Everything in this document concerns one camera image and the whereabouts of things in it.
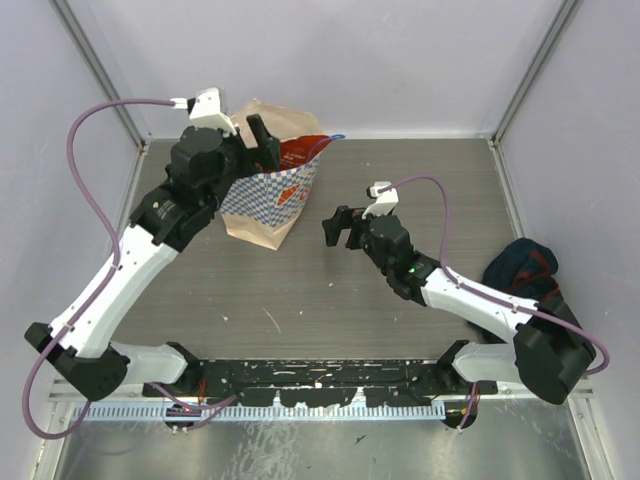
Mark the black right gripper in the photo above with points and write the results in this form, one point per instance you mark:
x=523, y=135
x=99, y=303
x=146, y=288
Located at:
x=344, y=215

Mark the cream red cassava chips bag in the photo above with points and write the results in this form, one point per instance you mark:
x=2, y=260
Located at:
x=296, y=152

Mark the blue checkered paper bag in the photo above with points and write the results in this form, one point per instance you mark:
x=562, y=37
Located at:
x=263, y=208

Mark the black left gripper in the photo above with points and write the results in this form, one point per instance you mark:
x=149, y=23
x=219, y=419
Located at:
x=254, y=160

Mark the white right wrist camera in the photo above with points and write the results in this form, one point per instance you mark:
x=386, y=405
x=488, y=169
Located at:
x=384, y=199

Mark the aluminium corner post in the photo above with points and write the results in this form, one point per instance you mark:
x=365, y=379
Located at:
x=559, y=23
x=80, y=39

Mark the dark blue red cloth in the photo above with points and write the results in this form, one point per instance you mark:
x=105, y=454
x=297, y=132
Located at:
x=525, y=269

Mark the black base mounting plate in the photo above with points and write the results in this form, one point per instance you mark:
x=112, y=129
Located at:
x=315, y=383

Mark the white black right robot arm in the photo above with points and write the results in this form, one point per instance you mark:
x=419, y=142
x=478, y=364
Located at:
x=541, y=344

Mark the aluminium front rail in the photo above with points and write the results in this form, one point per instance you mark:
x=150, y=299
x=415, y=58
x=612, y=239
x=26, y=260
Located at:
x=142, y=402

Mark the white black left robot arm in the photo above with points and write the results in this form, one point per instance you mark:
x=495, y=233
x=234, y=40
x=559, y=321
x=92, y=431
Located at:
x=204, y=164

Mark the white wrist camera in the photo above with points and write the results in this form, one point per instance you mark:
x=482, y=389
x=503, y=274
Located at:
x=384, y=199
x=207, y=109

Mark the left aluminium corner post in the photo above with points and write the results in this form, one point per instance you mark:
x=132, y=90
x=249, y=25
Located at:
x=80, y=39

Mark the right aluminium corner post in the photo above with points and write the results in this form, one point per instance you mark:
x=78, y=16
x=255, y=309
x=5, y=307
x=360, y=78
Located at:
x=559, y=23

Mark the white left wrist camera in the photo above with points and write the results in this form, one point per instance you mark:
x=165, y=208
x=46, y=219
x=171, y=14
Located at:
x=207, y=109

